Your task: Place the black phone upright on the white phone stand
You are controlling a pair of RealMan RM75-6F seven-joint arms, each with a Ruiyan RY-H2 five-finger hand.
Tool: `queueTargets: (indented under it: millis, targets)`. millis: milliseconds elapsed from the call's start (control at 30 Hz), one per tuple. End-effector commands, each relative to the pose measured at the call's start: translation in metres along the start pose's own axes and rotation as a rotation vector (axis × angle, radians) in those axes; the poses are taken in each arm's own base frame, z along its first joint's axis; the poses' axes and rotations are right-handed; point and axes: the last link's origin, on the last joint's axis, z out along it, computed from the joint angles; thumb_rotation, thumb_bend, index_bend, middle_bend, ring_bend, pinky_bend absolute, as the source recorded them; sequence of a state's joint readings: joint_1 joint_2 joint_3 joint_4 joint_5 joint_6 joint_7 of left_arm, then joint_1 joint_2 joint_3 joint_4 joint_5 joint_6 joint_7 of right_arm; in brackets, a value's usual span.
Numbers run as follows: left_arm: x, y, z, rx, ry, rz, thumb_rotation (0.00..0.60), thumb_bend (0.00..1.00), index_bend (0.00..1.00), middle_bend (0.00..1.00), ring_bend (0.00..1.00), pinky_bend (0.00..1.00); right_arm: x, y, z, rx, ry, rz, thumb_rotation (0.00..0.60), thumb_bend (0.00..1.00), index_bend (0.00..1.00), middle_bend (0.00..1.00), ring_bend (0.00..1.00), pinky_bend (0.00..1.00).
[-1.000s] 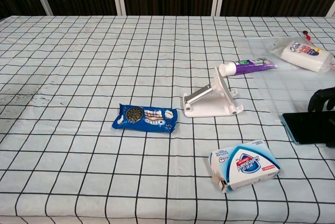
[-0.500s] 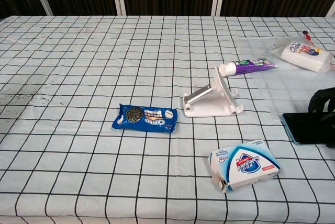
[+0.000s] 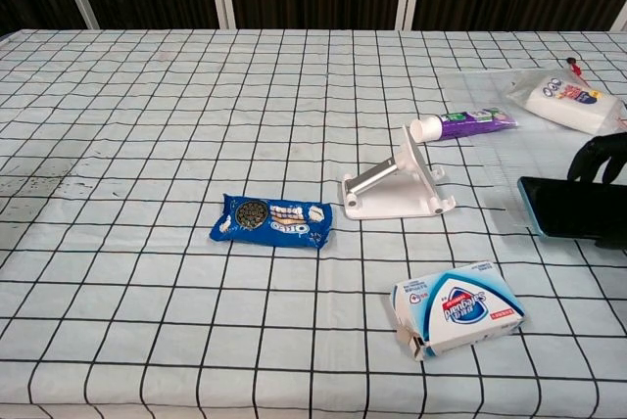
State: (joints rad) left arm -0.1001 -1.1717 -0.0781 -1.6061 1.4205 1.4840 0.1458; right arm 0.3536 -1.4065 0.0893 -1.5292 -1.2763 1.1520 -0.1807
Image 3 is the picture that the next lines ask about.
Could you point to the white black grid tablecloth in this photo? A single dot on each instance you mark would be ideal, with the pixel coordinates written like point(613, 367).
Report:
point(196, 120)

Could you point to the white tissue pack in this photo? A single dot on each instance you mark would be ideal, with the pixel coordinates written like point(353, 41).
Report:
point(568, 101)

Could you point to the white blue Safeguard soap box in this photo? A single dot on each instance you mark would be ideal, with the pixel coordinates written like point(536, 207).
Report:
point(455, 311)

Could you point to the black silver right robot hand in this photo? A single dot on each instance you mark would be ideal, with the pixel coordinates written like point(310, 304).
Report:
point(600, 157)

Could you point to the white folding phone stand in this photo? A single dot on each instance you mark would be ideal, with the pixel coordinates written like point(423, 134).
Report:
point(392, 199)

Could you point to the blue Oreo cookie pack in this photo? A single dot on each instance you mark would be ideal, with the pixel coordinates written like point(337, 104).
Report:
point(274, 223)

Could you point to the black smartphone with blue edge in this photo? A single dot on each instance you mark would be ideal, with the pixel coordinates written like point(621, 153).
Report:
point(573, 211)

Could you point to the purple toothpaste tube white cap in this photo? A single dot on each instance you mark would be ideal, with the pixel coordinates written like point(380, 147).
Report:
point(470, 124)

